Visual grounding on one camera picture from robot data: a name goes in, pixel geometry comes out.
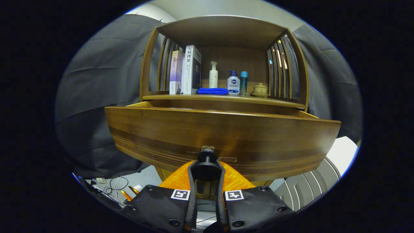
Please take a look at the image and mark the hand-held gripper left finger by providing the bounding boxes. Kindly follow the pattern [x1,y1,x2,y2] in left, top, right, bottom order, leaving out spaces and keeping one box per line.
[121,160,198,233]

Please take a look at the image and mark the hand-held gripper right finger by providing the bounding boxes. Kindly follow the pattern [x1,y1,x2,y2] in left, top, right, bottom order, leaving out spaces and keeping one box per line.
[216,160,295,233]

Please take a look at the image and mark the brown wooden drawer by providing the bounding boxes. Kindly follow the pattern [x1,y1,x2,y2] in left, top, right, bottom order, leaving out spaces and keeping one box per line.
[104,100,342,182]

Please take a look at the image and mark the wooden countertop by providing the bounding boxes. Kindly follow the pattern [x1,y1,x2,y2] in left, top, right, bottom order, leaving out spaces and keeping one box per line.
[142,92,306,110]

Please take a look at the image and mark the brown wooden cabinet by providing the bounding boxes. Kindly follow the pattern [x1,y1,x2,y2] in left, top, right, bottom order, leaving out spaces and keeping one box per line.
[139,15,310,187]

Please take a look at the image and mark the folded blue cloth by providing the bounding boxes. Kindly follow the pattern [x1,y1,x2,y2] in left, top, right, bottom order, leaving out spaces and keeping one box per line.
[197,87,229,95]

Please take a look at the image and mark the white bottle with blue cap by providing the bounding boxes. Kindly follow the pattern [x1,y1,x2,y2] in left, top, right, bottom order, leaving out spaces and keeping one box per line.
[227,70,241,95]

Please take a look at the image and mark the ceramic lidded teacup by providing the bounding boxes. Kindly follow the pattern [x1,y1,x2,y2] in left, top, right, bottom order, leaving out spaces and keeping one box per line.
[251,83,269,98]

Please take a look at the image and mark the teal bottle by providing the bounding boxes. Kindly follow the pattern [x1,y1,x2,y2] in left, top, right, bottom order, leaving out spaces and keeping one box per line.
[240,71,248,96]

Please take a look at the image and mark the white pump bottle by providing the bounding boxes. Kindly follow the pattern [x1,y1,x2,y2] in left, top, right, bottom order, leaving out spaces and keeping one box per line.
[209,61,219,89]

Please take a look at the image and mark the white board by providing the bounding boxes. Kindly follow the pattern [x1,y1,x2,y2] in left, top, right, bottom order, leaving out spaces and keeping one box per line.
[325,136,359,177]

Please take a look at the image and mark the white book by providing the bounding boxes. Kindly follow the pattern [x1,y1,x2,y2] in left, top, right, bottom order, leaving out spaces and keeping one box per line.
[181,45,202,94]

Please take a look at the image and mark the purple book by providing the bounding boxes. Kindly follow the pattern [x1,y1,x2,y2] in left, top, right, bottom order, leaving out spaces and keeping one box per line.
[169,50,183,95]

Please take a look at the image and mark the black backdrop cloth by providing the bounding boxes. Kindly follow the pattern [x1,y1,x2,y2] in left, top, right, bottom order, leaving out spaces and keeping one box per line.
[53,13,363,180]

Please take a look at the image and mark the black cable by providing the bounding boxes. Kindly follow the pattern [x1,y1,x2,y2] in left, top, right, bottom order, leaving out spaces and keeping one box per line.
[105,176,130,199]

